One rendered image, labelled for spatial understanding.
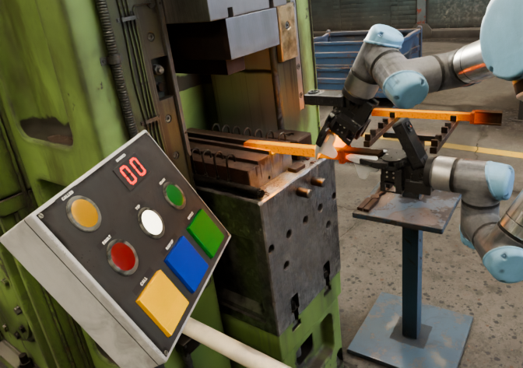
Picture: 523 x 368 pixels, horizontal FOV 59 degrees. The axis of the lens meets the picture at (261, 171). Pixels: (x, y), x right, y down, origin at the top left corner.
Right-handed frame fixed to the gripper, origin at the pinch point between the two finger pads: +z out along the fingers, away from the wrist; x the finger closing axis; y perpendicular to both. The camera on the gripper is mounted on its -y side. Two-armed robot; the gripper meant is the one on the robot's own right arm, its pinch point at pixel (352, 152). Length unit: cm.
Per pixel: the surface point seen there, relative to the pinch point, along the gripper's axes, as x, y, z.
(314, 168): 10.5, 11.3, 18.4
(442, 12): 767, 61, 223
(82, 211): -66, -16, 8
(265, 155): -3.7, 2.5, 24.6
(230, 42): -11.3, -29.6, 23.9
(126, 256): -63, -8, 4
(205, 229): -43.9, -0.4, 8.5
